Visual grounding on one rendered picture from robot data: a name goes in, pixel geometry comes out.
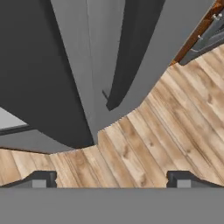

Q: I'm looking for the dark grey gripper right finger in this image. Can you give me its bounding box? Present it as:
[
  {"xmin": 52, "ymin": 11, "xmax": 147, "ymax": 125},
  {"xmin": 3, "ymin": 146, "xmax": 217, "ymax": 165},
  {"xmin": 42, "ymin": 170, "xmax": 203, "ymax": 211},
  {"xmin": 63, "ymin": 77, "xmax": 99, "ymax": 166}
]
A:
[{"xmin": 165, "ymin": 170, "xmax": 224, "ymax": 189}]

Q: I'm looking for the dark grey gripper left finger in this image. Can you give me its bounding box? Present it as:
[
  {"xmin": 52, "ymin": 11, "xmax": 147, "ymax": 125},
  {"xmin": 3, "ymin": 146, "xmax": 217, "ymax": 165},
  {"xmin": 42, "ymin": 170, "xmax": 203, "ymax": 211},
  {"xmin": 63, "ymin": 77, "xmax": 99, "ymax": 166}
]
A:
[{"xmin": 0, "ymin": 170, "xmax": 59, "ymax": 189}]

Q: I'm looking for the dark grey fridge door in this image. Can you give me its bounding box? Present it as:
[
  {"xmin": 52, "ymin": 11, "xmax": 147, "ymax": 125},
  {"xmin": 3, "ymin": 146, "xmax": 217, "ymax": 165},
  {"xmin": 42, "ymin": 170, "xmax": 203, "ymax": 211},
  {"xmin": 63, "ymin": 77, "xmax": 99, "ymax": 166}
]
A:
[
  {"xmin": 106, "ymin": 0, "xmax": 167, "ymax": 112},
  {"xmin": 0, "ymin": 0, "xmax": 96, "ymax": 150}
]

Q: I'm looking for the grey fridge body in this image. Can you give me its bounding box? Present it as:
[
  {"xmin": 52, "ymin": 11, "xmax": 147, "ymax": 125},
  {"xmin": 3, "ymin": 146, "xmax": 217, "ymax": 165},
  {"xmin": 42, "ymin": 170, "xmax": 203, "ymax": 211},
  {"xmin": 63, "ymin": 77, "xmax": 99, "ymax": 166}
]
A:
[{"xmin": 0, "ymin": 0, "xmax": 217, "ymax": 155}]

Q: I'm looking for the grey cabinet drawer front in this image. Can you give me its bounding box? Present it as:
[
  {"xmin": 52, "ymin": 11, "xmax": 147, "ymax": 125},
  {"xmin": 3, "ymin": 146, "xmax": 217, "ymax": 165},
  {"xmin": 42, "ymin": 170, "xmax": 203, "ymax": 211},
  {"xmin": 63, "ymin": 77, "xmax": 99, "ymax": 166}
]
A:
[{"xmin": 178, "ymin": 13, "xmax": 224, "ymax": 67}]

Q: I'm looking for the wooden cabinet run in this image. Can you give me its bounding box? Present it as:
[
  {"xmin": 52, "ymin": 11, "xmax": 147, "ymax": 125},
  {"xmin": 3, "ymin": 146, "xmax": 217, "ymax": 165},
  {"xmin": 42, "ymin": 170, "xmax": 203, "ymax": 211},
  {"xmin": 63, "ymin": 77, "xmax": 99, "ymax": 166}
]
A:
[{"xmin": 170, "ymin": 0, "xmax": 224, "ymax": 67}]

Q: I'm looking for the silver drawer handle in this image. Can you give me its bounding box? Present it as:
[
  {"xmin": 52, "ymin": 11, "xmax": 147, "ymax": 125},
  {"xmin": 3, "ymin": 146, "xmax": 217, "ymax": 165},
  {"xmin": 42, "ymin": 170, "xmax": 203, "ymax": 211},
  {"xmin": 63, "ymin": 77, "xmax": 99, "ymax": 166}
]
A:
[{"xmin": 189, "ymin": 34, "xmax": 224, "ymax": 53}]

